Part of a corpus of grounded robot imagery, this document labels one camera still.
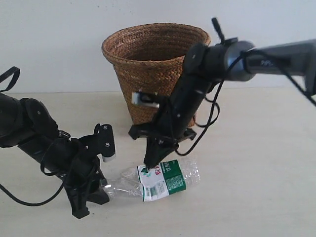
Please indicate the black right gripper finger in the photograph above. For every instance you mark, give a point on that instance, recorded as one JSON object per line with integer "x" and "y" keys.
{"x": 156, "y": 151}

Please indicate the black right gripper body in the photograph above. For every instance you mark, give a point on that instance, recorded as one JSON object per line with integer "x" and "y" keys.
{"x": 169, "y": 125}

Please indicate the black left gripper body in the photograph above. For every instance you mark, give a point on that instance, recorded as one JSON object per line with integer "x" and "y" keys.
{"x": 83, "y": 170}

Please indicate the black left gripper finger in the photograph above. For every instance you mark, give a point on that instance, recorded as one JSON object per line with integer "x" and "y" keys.
{"x": 97, "y": 195}
{"x": 77, "y": 199}

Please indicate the clear plastic bottle green label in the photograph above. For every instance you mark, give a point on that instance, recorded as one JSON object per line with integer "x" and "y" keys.
{"x": 165, "y": 179}

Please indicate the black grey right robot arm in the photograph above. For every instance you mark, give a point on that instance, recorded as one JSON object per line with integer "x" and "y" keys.
{"x": 208, "y": 67}

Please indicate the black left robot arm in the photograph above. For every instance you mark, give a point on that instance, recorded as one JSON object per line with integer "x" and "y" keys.
{"x": 27, "y": 124}

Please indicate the brown woven wicker basket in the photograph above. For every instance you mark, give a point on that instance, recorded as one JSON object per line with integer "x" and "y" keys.
{"x": 149, "y": 58}

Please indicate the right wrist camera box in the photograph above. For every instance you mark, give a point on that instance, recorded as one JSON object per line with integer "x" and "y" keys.
{"x": 140, "y": 98}

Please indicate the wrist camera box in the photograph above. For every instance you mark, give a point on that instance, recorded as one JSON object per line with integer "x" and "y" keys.
{"x": 140, "y": 98}
{"x": 105, "y": 142}

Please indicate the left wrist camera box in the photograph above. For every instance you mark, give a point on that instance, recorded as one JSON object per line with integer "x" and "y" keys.
{"x": 105, "y": 142}

